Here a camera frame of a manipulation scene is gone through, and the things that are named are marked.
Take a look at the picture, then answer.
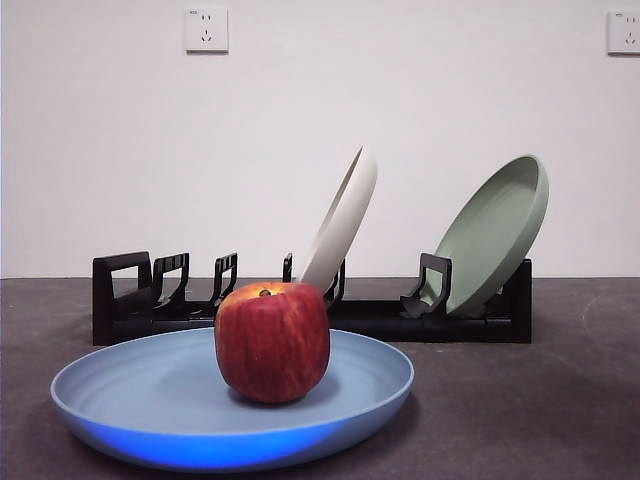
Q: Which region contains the red apple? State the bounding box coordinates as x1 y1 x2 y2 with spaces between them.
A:
214 281 331 404

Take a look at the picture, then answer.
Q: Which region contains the blue plate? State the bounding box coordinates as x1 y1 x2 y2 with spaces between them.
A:
49 327 416 474

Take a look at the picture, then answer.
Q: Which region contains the cream white plate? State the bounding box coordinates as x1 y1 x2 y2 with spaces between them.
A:
298 145 379 297

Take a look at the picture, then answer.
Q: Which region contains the black plate rack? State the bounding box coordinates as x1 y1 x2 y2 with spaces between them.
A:
91 251 534 346

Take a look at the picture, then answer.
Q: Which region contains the green plate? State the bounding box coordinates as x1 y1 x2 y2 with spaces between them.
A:
432 154 550 318

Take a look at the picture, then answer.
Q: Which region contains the white wall socket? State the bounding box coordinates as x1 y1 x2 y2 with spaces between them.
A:
185 7 230 54
607 10 640 56

